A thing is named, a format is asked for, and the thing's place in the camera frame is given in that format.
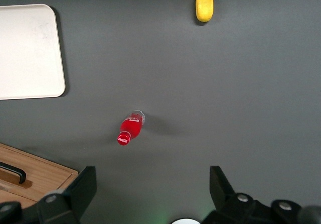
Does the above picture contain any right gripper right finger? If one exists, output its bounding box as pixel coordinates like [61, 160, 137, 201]
[202, 166, 273, 224]

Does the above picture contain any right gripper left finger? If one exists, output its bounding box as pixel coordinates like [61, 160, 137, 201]
[36, 166, 98, 224]

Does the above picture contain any wooden board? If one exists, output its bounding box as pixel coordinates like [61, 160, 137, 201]
[0, 143, 80, 209]

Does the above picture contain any white rectangular plastic tray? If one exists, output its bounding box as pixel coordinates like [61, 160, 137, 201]
[0, 3, 66, 101]

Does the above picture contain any black drawer handle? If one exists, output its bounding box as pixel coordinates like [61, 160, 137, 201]
[0, 161, 27, 185]

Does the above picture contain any red Coca-Cola bottle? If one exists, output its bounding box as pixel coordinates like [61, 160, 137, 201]
[116, 110, 146, 146]

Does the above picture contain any white round object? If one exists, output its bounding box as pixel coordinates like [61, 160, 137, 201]
[171, 218, 201, 224]

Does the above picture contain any yellow lemon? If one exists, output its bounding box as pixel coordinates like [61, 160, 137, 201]
[195, 0, 215, 23]

